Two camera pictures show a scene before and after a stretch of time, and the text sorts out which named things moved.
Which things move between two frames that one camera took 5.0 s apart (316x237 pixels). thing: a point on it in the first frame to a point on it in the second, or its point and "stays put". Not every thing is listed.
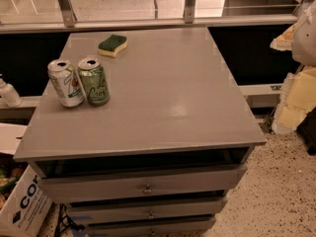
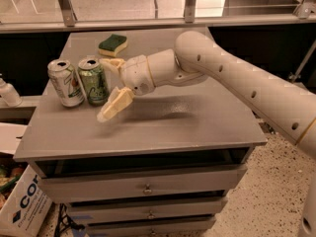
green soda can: [94, 80] stays put
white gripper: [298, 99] to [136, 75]
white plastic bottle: [9, 94] stays put
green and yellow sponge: [112, 45] stays put
